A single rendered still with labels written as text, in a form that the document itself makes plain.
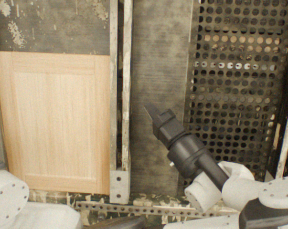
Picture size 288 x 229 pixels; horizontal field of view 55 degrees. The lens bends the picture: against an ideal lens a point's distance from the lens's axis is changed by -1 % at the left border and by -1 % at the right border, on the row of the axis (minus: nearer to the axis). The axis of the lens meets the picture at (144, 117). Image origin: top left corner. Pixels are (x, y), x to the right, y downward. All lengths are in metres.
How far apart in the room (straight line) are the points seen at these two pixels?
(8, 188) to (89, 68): 0.51
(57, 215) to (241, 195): 0.33
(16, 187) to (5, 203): 0.03
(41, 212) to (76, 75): 0.47
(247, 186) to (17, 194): 0.39
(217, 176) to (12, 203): 0.39
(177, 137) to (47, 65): 0.48
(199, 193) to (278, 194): 0.24
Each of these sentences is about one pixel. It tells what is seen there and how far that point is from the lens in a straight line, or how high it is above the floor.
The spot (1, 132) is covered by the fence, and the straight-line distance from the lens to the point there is 1.03.
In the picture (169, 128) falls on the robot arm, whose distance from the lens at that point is 0.65.
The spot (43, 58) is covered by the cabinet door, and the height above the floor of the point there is 1.29.
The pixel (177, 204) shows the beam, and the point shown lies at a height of 0.90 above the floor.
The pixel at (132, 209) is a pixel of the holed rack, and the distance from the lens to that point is 1.01.
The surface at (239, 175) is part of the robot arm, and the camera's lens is 0.59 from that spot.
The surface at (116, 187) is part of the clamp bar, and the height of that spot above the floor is 0.97.
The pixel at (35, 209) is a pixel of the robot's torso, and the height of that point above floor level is 1.33.
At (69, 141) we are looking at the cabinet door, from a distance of 0.97.
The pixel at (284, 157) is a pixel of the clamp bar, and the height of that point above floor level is 1.10.
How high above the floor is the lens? 1.83
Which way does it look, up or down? 51 degrees down
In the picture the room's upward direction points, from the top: straight up
